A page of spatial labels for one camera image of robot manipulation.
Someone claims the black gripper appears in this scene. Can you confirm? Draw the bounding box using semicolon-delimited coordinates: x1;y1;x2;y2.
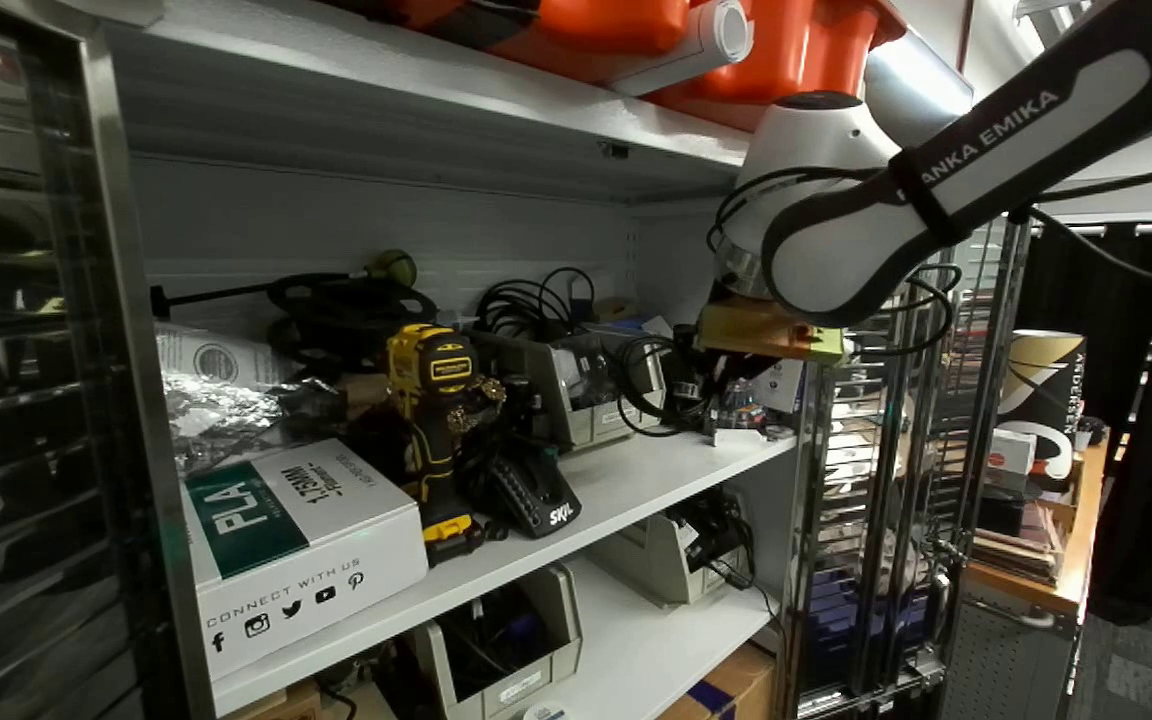
662;318;758;448

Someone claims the grey plastic storage bin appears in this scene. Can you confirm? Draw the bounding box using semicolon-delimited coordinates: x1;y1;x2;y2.
509;325;676;455

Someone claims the small grey plastic bin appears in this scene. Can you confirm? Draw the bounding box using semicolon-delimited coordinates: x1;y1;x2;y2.
587;489;760;614

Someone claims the black battery charger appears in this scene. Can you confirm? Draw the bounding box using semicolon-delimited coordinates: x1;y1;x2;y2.
478;436;587;539

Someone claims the white shelving unit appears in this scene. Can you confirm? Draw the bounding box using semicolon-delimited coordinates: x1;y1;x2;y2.
13;0;810;720

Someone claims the brown cardboard box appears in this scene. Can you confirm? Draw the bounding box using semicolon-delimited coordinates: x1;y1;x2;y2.
653;639;786;720

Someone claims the large grey plastic bin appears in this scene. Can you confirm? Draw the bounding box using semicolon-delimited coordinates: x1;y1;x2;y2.
406;561;593;720

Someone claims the white round appliance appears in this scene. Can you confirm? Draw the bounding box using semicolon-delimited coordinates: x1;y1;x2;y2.
989;416;1082;489

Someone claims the white plastic tube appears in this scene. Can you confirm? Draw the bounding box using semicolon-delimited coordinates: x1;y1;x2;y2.
612;0;760;102

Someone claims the orange plastic container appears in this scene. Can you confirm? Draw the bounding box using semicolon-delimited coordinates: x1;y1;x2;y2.
332;0;912;135

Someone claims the wooden side table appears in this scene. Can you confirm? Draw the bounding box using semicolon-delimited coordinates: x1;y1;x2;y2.
963;421;1117;632

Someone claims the white PLA filament box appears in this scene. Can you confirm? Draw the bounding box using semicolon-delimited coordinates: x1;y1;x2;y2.
181;436;437;679

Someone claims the black curtain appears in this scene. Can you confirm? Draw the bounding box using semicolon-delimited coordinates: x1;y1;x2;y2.
1018;221;1152;632

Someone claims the clear plastic bag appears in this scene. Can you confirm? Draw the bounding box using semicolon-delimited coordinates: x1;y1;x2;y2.
151;318;354;474

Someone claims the shiny metal shelf rack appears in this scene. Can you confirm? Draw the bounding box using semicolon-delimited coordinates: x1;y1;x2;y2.
0;0;226;720

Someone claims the tan wrist camera mount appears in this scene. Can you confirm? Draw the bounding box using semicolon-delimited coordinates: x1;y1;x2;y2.
693;295;854;370

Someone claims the black cable bundle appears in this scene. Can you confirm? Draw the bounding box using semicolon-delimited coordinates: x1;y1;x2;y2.
474;266;610;345

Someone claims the chrome wire rack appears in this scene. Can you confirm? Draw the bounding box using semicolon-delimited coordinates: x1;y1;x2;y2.
778;214;1040;720

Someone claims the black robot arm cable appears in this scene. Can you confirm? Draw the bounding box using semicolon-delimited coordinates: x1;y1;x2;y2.
703;144;1152;365

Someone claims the yellow black cordless drill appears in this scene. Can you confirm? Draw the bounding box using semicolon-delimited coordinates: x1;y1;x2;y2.
381;318;511;567

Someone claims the black hose with green end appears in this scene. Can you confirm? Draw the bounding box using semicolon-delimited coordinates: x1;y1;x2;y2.
147;244;446;380

